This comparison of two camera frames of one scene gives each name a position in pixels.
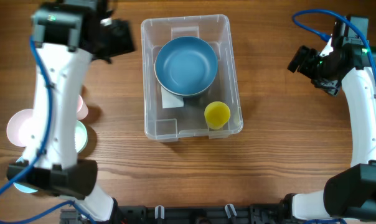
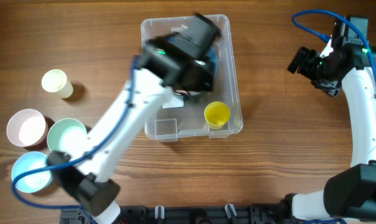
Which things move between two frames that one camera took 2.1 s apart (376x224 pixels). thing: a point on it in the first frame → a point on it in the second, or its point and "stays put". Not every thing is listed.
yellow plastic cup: x=216 y=114 stays put
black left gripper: x=120 y=38 → x=193 y=80
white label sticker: x=170 y=100 stays put
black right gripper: x=304 y=61 stays put
